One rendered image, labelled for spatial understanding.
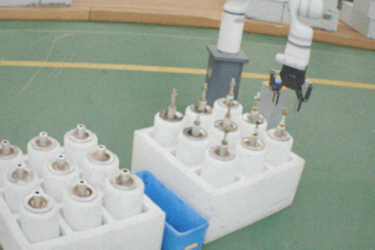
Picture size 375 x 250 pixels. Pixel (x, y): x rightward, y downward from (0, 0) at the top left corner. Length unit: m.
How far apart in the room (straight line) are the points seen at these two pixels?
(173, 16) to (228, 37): 1.45
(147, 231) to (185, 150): 0.31
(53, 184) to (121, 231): 0.20
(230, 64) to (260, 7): 1.65
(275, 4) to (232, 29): 1.69
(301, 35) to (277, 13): 2.27
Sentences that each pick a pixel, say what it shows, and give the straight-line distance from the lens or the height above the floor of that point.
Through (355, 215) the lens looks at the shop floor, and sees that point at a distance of 1.69.
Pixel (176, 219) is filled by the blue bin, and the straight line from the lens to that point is 1.39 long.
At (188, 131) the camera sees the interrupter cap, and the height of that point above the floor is 0.25.
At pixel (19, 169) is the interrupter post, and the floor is 0.28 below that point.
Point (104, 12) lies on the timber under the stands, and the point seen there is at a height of 0.07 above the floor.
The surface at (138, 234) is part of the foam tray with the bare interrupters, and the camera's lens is 1.18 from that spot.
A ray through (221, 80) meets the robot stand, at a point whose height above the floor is 0.20.
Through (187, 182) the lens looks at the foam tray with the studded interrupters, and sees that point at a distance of 1.35.
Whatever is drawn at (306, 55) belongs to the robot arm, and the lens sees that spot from 1.37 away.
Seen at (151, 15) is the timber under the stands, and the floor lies 0.06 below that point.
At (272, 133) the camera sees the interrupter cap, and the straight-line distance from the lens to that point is 1.49.
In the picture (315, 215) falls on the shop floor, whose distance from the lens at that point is 1.62.
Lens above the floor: 0.91
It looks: 25 degrees down
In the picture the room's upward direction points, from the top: 9 degrees clockwise
